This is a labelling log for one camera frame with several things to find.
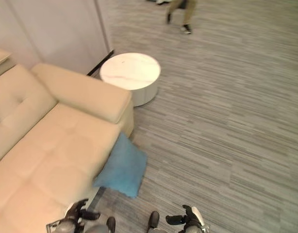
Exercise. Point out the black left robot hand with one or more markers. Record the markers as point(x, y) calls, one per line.
point(78, 212)

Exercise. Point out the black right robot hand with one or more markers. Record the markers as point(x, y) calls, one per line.
point(186, 217)

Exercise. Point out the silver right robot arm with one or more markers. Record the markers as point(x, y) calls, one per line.
point(196, 228)

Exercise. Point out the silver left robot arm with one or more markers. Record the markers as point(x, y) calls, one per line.
point(64, 226)

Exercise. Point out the beige leather sofa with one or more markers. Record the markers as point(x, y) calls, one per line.
point(54, 136)

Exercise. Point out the dark right robot foot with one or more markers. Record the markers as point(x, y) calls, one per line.
point(153, 219)

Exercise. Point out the dark robot foot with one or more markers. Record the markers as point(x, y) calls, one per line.
point(153, 219)
point(111, 224)

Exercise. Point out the dark left robot foot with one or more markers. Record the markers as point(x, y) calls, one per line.
point(111, 224)

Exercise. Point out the blue square cushion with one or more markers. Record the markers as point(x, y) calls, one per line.
point(123, 165)

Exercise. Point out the round white marble table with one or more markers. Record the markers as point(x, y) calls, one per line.
point(130, 72)

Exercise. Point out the person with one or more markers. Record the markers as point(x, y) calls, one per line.
point(185, 14)

